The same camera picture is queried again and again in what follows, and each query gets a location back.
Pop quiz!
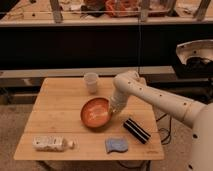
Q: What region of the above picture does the black striped eraser block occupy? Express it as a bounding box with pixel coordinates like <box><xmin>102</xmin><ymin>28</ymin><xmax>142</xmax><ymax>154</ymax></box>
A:
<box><xmin>123</xmin><ymin>118</ymin><xmax>151</xmax><ymax>144</ymax></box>

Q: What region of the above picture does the wooden table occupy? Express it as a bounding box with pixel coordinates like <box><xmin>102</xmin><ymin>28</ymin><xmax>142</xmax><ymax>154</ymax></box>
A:
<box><xmin>14</xmin><ymin>78</ymin><xmax>164</xmax><ymax>161</ymax></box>

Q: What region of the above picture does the blue sponge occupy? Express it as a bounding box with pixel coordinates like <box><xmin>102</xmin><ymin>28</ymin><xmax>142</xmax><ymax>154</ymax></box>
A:
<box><xmin>105</xmin><ymin>138</ymin><xmax>128</xmax><ymax>153</ymax></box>

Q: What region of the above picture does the orange ceramic bowl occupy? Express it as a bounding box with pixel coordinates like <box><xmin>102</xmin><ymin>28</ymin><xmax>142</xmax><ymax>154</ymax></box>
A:
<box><xmin>80</xmin><ymin>97</ymin><xmax>111</xmax><ymax>128</ymax></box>

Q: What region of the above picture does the black and white machine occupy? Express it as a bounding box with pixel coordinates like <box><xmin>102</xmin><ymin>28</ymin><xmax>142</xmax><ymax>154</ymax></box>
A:
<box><xmin>173</xmin><ymin>39</ymin><xmax>213</xmax><ymax>78</ymax></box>

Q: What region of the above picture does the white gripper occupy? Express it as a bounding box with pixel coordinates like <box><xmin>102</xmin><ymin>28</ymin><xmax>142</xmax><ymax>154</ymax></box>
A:
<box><xmin>109</xmin><ymin>90</ymin><xmax>129</xmax><ymax>115</ymax></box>

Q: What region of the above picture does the black cable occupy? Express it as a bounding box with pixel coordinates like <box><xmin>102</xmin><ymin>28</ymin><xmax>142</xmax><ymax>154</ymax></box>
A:
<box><xmin>155</xmin><ymin>113</ymin><xmax>173</xmax><ymax>146</ymax></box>

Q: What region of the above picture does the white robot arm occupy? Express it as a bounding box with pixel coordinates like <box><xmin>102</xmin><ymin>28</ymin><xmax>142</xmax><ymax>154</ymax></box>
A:
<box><xmin>109</xmin><ymin>70</ymin><xmax>213</xmax><ymax>171</ymax></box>

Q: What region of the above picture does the white plastic bottle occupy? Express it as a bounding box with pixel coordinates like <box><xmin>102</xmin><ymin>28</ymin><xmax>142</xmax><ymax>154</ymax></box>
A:
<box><xmin>32</xmin><ymin>136</ymin><xmax>75</xmax><ymax>152</ymax></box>

